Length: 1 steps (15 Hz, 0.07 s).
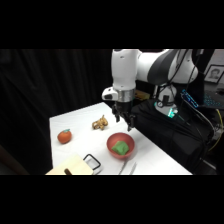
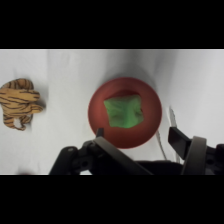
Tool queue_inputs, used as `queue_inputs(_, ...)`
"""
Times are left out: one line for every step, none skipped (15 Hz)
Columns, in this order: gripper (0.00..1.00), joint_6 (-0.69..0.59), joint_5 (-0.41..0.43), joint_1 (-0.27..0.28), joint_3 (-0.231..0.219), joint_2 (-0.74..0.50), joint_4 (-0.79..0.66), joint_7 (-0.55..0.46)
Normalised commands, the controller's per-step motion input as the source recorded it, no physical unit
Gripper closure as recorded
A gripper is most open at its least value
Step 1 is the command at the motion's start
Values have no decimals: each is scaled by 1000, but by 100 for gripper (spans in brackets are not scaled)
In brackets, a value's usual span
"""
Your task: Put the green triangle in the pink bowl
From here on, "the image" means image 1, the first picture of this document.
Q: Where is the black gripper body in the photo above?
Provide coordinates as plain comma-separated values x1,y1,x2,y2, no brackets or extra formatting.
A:
111,100,136,120

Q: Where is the pink bowl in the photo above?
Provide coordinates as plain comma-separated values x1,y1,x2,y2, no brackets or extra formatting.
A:
106,132,136,160

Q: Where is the brown plush animal toy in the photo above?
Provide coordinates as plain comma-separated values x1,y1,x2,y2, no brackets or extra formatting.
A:
91,114,110,131

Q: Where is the yellow wrist connector block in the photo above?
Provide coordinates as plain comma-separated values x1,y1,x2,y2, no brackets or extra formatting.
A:
133,90,150,102

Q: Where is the black cloth covered stand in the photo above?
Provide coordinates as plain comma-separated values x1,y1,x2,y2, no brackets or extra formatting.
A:
130,98,215,175

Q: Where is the green status light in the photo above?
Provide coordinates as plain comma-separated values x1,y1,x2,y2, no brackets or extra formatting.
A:
166,107,178,119

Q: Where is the orange tomato toy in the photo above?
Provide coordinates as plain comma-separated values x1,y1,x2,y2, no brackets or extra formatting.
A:
57,128,73,145

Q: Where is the light wooden board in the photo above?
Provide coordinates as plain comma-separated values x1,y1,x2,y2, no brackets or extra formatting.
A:
45,153,96,176

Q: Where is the backlit keyboard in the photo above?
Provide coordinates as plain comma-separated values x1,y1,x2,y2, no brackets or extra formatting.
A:
181,89,224,110

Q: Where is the black curtain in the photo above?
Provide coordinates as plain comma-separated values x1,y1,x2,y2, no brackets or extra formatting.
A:
0,49,158,176

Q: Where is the framed portrait picture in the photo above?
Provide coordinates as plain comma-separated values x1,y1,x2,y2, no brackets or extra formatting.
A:
203,64,224,85

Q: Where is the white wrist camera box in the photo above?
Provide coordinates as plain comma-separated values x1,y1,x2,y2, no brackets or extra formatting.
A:
101,86,120,101

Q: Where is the yellow cable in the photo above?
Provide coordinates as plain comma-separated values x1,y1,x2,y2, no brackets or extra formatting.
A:
207,108,224,152

